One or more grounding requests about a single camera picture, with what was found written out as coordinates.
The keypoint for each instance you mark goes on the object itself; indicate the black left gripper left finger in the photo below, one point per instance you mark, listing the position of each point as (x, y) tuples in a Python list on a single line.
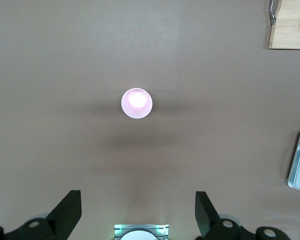
[(62, 215)]

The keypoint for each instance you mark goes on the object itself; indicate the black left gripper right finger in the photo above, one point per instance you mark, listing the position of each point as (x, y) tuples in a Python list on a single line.
[(207, 217)]

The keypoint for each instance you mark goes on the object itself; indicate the pink plastic cup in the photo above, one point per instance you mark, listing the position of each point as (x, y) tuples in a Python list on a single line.
[(137, 103)]

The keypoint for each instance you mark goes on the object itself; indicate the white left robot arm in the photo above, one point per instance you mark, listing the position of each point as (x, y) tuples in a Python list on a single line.
[(138, 236)]

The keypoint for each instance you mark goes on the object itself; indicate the wooden cutting board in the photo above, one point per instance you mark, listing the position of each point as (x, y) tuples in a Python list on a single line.
[(287, 32)]

